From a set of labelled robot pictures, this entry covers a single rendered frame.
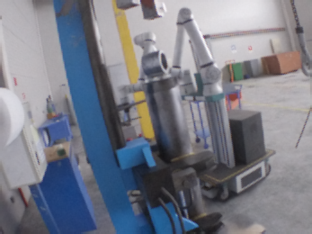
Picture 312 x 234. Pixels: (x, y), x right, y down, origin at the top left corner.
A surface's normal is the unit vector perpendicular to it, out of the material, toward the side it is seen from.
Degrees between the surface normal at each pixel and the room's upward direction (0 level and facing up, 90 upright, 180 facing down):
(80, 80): 90
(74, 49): 90
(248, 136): 90
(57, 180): 90
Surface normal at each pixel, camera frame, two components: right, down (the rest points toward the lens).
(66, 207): 0.29, 0.11
